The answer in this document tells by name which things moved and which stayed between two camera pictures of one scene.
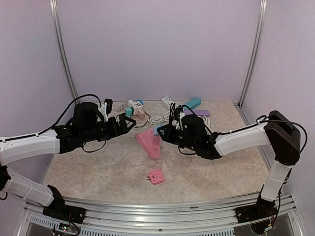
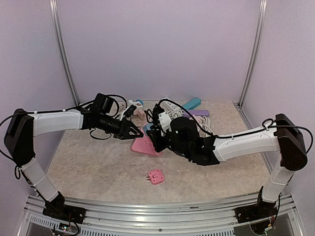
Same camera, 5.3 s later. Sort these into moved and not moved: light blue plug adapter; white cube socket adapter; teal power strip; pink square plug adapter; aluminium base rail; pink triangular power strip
Moved: pink triangular power strip; light blue plug adapter
Not moved: white cube socket adapter; teal power strip; aluminium base rail; pink square plug adapter
